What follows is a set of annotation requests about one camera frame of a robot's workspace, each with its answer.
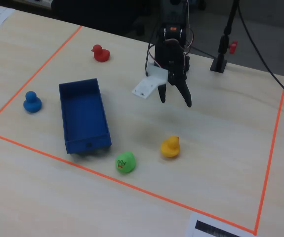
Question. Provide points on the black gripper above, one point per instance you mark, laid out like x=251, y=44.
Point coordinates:
x=176, y=74

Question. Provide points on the yellow rubber duck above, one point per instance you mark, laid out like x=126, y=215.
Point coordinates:
x=170, y=148

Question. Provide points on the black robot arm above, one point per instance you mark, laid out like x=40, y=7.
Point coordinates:
x=172, y=14

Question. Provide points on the red rubber duck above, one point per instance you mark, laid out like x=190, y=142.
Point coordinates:
x=101, y=54

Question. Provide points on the green rubber duck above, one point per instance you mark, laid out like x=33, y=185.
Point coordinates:
x=127, y=161

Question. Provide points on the blue plastic box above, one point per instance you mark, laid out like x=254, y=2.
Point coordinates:
x=82, y=116

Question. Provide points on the blue rubber duck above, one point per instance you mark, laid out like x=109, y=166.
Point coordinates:
x=32, y=105

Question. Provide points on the red stand knob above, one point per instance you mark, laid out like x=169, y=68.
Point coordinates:
x=233, y=47

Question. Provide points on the orange tape strip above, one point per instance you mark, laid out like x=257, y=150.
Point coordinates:
x=33, y=77
x=272, y=148
x=141, y=189

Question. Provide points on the white paper with black bar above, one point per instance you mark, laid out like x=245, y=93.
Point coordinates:
x=191, y=227

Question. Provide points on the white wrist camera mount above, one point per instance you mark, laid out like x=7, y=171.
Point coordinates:
x=146, y=86

